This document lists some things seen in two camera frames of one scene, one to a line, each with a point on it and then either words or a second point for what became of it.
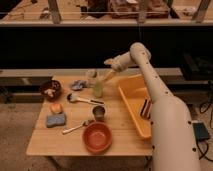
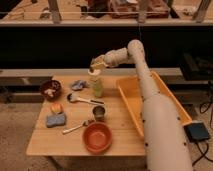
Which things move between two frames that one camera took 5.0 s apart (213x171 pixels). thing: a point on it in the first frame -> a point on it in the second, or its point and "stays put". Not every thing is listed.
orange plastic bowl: (97, 137) stays put
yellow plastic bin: (135, 92) stays put
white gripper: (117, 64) -> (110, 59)
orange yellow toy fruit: (56, 108) stays put
